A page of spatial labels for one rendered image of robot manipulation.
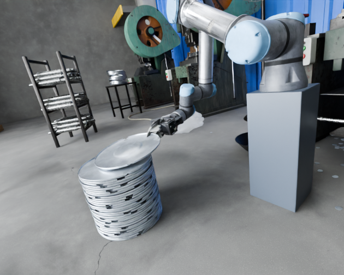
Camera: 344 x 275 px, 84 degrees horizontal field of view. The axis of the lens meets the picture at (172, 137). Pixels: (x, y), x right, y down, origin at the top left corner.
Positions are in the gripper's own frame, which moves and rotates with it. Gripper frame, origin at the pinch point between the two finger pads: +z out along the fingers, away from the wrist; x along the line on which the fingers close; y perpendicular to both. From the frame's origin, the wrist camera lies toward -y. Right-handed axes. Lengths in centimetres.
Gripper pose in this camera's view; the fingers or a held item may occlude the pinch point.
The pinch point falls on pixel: (147, 136)
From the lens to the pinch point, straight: 90.4
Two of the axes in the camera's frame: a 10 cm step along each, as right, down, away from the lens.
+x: 2.4, 8.8, 4.1
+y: 7.7, 0.8, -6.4
